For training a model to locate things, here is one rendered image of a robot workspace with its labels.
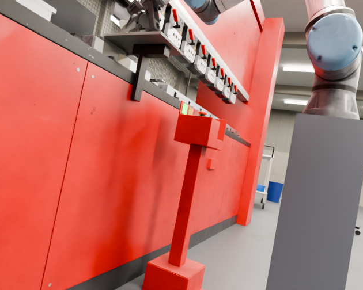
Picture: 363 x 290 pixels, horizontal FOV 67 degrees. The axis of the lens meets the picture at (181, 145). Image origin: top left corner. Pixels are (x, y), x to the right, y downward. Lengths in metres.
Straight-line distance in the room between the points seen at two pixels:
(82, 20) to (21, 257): 1.33
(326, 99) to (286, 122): 12.00
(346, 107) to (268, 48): 2.54
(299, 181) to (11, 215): 0.75
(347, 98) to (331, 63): 0.15
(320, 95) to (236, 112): 2.34
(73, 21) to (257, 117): 2.08
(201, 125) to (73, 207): 0.59
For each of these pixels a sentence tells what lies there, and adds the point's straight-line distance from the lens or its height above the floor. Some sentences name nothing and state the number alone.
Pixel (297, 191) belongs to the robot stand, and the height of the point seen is 0.56.
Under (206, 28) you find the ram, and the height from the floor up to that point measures 1.46.
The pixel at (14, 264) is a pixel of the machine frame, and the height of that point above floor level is 0.24.
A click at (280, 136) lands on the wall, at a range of 12.76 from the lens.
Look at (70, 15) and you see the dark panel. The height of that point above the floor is 1.24.
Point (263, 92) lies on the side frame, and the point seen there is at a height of 1.45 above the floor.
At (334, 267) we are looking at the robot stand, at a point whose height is 0.40.
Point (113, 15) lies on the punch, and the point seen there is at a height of 1.10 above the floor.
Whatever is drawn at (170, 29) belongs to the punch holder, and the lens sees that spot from 1.53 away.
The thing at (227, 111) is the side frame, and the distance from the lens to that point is 3.21.
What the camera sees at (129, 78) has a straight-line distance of 1.07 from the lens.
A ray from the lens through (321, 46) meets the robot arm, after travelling 0.77.
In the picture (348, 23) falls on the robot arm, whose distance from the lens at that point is 0.78.
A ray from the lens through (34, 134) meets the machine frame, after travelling 0.81.
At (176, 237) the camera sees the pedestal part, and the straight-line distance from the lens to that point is 1.28.
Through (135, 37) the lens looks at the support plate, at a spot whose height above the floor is 0.99.
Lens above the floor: 0.60
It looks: 2 degrees up
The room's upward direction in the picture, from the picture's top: 11 degrees clockwise
